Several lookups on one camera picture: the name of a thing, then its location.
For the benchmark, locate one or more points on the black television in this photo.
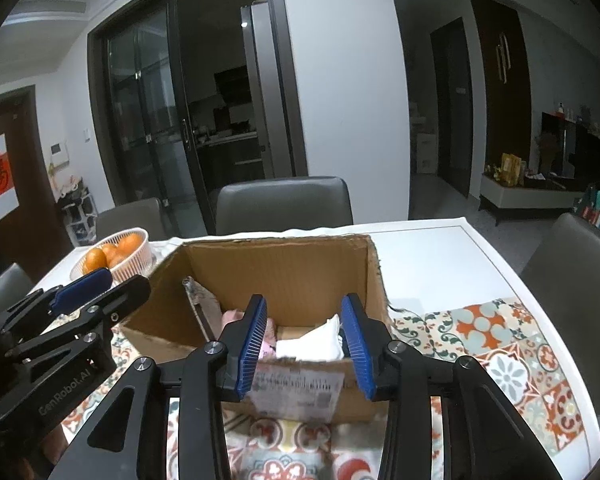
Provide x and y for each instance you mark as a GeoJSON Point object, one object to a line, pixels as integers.
{"type": "Point", "coordinates": [590, 155]}

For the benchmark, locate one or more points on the dark interior door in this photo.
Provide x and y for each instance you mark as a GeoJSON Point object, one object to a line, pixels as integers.
{"type": "Point", "coordinates": [450, 110]}

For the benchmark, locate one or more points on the white cloth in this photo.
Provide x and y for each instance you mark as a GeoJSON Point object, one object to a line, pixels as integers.
{"type": "Point", "coordinates": [310, 345]}

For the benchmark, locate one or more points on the white low cabinet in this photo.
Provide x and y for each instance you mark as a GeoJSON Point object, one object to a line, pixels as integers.
{"type": "Point", "coordinates": [510, 197]}

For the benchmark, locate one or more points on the white plastic basket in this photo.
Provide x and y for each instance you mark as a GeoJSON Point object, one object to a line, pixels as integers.
{"type": "Point", "coordinates": [136, 261]}

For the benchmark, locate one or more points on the brown wardrobe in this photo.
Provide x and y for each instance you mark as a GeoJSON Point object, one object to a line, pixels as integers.
{"type": "Point", "coordinates": [500, 110]}

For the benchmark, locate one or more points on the dark sliding glass door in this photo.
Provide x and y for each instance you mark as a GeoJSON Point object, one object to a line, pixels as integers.
{"type": "Point", "coordinates": [145, 100]}

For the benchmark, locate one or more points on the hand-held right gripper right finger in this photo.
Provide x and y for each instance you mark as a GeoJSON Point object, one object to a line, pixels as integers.
{"type": "Point", "coordinates": [357, 350]}

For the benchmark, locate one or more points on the white storage cart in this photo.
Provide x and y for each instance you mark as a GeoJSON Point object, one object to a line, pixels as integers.
{"type": "Point", "coordinates": [77, 210]}

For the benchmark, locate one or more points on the yellow gift bags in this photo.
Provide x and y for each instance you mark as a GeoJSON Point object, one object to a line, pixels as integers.
{"type": "Point", "coordinates": [511, 167]}

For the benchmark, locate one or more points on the pile of oranges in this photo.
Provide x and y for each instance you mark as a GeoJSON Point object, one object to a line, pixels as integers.
{"type": "Point", "coordinates": [95, 259]}

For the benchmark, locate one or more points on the brown cardboard box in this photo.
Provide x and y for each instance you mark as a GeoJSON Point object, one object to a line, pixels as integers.
{"type": "Point", "coordinates": [300, 265]}

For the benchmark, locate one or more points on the brown wooden door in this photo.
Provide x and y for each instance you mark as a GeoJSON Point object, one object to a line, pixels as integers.
{"type": "Point", "coordinates": [30, 200]}

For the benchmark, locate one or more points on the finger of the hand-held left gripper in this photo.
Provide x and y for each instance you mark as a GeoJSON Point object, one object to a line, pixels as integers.
{"type": "Point", "coordinates": [125, 300]}
{"type": "Point", "coordinates": [82, 290]}

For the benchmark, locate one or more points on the grey dining chair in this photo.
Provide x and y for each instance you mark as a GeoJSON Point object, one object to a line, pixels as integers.
{"type": "Point", "coordinates": [575, 285]}
{"type": "Point", "coordinates": [5, 290]}
{"type": "Point", "coordinates": [130, 220]}
{"type": "Point", "coordinates": [280, 205]}

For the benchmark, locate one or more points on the pink cloth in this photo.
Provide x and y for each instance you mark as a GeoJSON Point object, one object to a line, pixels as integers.
{"type": "Point", "coordinates": [230, 319]}

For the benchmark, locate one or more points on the white intercom panel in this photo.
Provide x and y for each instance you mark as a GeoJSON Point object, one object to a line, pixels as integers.
{"type": "Point", "coordinates": [60, 151]}

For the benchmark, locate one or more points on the grey tree-print fabric pouch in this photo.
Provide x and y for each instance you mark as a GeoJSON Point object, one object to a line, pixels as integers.
{"type": "Point", "coordinates": [202, 302]}

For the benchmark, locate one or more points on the black range hood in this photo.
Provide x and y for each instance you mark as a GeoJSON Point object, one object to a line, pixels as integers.
{"type": "Point", "coordinates": [232, 82]}

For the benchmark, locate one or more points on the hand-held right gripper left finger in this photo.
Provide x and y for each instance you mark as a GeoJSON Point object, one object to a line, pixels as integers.
{"type": "Point", "coordinates": [250, 350]}

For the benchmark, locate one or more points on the patterned tile-print tablecloth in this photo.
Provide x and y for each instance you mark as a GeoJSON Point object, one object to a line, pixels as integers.
{"type": "Point", "coordinates": [505, 375]}

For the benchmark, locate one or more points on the white drawer unit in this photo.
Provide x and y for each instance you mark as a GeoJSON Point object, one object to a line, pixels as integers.
{"type": "Point", "coordinates": [425, 150]}

